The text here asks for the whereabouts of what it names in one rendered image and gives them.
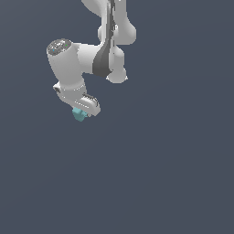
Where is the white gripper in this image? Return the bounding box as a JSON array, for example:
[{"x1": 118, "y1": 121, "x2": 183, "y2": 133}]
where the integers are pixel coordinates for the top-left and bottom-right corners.
[{"x1": 52, "y1": 81, "x2": 101, "y2": 118}]

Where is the small teal block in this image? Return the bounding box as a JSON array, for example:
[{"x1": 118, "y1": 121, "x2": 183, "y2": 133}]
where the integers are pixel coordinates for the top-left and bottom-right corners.
[{"x1": 71, "y1": 107, "x2": 88, "y2": 122}]

